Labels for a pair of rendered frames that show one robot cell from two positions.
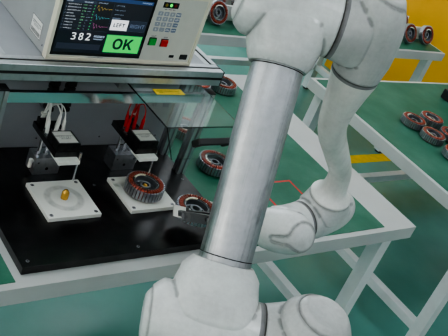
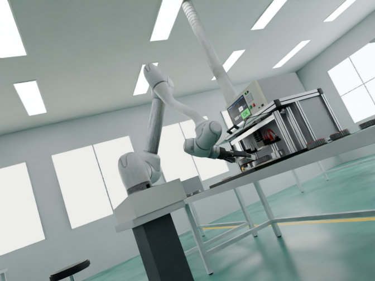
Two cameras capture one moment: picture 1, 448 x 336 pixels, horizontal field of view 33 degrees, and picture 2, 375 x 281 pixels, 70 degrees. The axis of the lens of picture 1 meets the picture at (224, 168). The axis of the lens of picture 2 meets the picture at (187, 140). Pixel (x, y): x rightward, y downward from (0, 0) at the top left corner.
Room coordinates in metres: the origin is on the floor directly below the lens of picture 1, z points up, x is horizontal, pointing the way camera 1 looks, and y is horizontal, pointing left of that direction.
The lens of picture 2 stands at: (2.08, -1.64, 0.75)
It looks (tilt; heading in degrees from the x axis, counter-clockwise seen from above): 11 degrees up; 111
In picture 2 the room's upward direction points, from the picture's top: 21 degrees counter-clockwise
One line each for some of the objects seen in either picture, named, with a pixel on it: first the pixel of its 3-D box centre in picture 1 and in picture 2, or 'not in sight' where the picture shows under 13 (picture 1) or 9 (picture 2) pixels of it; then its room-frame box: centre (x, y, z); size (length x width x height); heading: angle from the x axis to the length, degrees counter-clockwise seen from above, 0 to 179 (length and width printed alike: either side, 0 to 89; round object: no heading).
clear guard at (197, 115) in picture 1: (181, 114); (251, 125); (1.84, 0.16, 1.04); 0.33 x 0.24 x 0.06; 46
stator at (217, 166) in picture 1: (214, 163); (317, 143); (2.14, 0.03, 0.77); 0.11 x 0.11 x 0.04
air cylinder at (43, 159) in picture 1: (43, 161); not in sight; (1.73, 0.46, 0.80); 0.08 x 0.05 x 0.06; 136
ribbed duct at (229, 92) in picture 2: not in sight; (208, 51); (1.52, 1.67, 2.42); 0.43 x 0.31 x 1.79; 136
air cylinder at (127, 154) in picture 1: (121, 157); (278, 154); (1.91, 0.29, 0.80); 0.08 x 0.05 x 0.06; 136
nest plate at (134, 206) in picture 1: (142, 193); (263, 163); (1.81, 0.18, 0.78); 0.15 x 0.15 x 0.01; 46
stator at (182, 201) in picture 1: (195, 210); (248, 160); (1.75, 0.03, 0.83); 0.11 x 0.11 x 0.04
